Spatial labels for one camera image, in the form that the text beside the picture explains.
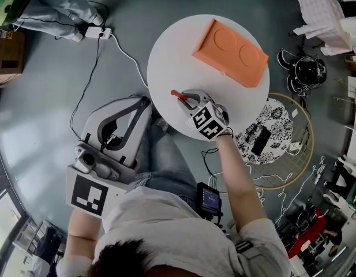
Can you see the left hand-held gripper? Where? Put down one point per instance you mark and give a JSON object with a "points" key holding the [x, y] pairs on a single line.
{"points": [[88, 195]]}

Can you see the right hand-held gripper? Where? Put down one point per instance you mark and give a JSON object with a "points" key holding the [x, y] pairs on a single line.
{"points": [[206, 120]]}

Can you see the small red marker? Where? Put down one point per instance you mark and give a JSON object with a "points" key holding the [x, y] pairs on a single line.
{"points": [[176, 93]]}

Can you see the person's left forearm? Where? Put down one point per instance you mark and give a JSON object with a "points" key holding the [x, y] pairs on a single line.
{"points": [[82, 226]]}

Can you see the person's right forearm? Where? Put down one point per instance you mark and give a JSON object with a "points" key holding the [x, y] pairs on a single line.
{"points": [[238, 177]]}

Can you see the person's right shoe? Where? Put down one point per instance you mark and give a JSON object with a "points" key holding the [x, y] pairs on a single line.
{"points": [[160, 124]]}

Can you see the round white side table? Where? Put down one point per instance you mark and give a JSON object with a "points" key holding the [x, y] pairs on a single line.
{"points": [[172, 62]]}

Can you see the person's legs in jeans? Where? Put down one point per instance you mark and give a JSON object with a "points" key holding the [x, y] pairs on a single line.
{"points": [[166, 160]]}

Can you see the orange rectangular box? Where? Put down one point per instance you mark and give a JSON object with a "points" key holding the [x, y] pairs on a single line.
{"points": [[232, 53]]}

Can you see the black pen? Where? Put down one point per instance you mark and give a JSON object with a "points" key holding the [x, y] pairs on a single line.
{"points": [[251, 133]]}

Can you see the black phone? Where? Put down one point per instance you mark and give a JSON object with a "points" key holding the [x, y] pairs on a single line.
{"points": [[261, 140]]}

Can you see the black white floral cushion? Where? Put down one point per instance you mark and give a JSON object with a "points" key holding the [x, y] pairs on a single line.
{"points": [[277, 117]]}

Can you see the black screen device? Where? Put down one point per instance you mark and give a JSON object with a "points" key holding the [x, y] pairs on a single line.
{"points": [[209, 199]]}

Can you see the wide white power strip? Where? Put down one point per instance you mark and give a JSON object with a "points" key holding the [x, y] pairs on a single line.
{"points": [[94, 32]]}

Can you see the person's torso in light shirt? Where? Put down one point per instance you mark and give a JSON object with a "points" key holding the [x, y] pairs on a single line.
{"points": [[172, 229]]}

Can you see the brown cardboard box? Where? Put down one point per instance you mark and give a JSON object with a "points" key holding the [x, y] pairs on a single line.
{"points": [[7, 56]]}

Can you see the white draped cloth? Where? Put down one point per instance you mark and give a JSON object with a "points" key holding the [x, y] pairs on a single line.
{"points": [[319, 13]]}

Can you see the red metal stand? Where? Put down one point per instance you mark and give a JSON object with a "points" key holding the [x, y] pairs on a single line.
{"points": [[307, 235]]}

